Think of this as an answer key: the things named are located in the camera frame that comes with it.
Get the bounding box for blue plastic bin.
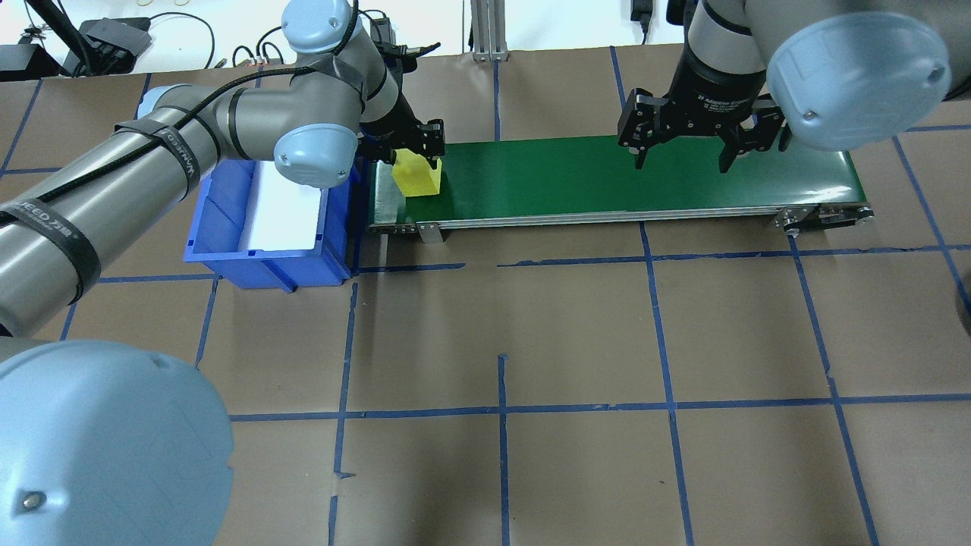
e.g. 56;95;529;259
183;140;374;293

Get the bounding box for aluminium post beside white desk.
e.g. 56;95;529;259
470;0;511;63

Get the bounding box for white foam liner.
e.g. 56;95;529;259
238;158;327;253

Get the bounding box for green conveyor belt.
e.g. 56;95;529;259
367;134;875;245

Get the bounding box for yellow foam block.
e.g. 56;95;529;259
391;149;445;199

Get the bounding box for white side desk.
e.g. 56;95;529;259
0;0;971;86

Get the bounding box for black device box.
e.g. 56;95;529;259
78;17;152;75

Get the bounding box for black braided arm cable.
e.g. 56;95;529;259
68;64;365;198

